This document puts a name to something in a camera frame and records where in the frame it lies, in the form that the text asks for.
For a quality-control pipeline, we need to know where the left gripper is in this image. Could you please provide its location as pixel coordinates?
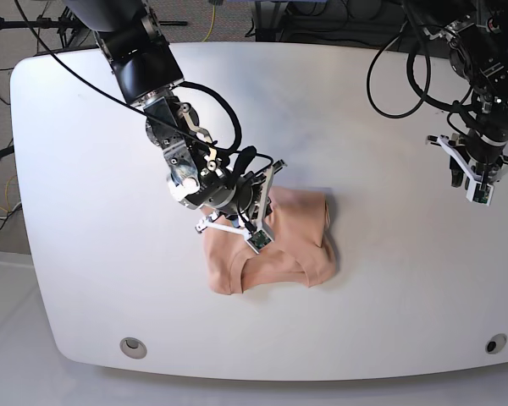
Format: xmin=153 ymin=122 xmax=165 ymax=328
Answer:
xmin=425 ymin=130 xmax=508 ymax=189

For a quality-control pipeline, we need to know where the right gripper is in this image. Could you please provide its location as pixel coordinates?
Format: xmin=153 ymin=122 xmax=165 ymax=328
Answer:
xmin=196 ymin=160 xmax=287 ymax=237

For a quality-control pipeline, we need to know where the peach pink T-shirt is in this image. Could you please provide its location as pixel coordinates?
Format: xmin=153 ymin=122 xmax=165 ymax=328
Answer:
xmin=202 ymin=186 xmax=337 ymax=295

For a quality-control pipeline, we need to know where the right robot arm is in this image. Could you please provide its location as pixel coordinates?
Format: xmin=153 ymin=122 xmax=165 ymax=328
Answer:
xmin=66 ymin=1 xmax=284 ymax=245

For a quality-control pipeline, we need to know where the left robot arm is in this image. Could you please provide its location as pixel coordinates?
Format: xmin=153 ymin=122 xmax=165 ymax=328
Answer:
xmin=381 ymin=1 xmax=508 ymax=205

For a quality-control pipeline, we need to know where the black tripod stand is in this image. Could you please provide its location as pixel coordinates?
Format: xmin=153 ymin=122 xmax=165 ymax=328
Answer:
xmin=0 ymin=7 xmax=188 ymax=50

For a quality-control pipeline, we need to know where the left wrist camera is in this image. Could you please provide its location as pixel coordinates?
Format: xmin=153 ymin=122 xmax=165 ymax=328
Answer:
xmin=466 ymin=182 xmax=494 ymax=206

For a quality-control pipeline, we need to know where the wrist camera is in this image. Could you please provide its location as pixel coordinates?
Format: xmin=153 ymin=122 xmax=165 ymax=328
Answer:
xmin=466 ymin=182 xmax=494 ymax=206
xmin=246 ymin=229 xmax=273 ymax=254

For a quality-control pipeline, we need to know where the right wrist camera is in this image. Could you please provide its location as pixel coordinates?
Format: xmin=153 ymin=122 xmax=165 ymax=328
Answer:
xmin=246 ymin=229 xmax=273 ymax=254

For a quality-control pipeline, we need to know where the black equipment frame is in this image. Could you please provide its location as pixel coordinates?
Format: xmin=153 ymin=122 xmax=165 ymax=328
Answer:
xmin=245 ymin=1 xmax=508 ymax=67

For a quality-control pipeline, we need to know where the right table cable grommet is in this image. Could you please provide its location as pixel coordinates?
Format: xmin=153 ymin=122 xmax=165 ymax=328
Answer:
xmin=485 ymin=333 xmax=508 ymax=354

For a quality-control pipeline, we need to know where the table cable grommet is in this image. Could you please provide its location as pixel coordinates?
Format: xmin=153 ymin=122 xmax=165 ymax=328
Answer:
xmin=485 ymin=333 xmax=508 ymax=354
xmin=119 ymin=337 xmax=147 ymax=359

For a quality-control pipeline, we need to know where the left table cable grommet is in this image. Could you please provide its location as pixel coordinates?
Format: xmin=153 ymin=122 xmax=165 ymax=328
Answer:
xmin=119 ymin=337 xmax=147 ymax=359

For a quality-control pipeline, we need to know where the yellow cable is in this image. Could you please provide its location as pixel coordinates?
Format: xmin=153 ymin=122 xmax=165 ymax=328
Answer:
xmin=202 ymin=3 xmax=218 ymax=43

